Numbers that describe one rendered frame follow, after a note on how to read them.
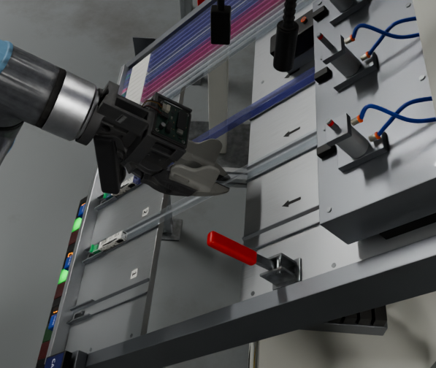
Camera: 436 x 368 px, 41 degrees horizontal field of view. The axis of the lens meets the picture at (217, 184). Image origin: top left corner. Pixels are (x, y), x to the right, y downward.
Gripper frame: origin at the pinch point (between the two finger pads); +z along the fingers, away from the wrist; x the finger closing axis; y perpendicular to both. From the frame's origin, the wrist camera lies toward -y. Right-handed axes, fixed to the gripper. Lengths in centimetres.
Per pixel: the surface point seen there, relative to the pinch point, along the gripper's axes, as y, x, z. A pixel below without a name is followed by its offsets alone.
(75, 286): -31.7, -5.8, -7.2
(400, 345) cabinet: -11.1, -7.5, 45.2
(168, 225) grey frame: -86, 49, 32
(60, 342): -31.6, -15.4, -7.5
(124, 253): -20.8, -3.2, -3.9
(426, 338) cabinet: -9, -6, 49
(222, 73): -50, 83, 26
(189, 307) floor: -86, 25, 42
